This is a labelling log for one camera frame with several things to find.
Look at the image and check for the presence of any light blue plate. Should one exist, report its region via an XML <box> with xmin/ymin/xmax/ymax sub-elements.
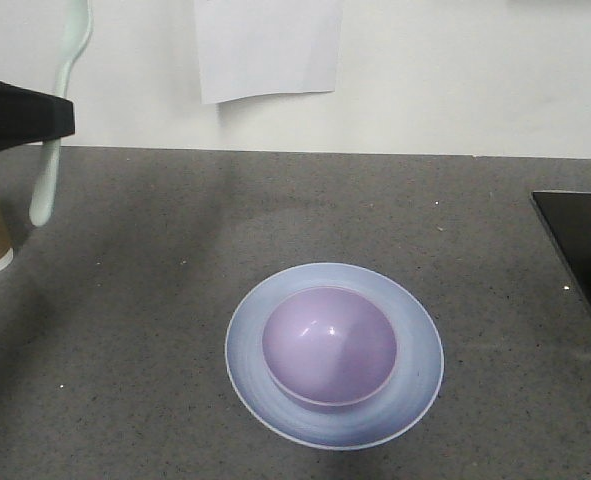
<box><xmin>224</xmin><ymin>262</ymin><xmax>444</xmax><ymax>450</ymax></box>

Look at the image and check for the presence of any pale green plastic spoon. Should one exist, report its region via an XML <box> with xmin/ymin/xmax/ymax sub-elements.
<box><xmin>29</xmin><ymin>0</ymin><xmax>93</xmax><ymax>227</ymax></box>

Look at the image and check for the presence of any black glass gas hob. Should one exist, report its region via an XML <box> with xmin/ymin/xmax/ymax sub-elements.
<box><xmin>531</xmin><ymin>190</ymin><xmax>591</xmax><ymax>315</ymax></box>

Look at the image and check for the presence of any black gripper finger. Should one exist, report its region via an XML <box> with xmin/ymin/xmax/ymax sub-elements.
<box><xmin>0</xmin><ymin>81</ymin><xmax>54</xmax><ymax>152</ymax></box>

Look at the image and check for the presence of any white paper sheet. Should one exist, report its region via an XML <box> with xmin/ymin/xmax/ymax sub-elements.
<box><xmin>194</xmin><ymin>0</ymin><xmax>343</xmax><ymax>104</ymax></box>

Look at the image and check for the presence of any purple plastic bowl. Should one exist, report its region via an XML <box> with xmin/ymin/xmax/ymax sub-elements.
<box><xmin>262</xmin><ymin>286</ymin><xmax>398</xmax><ymax>409</ymax></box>

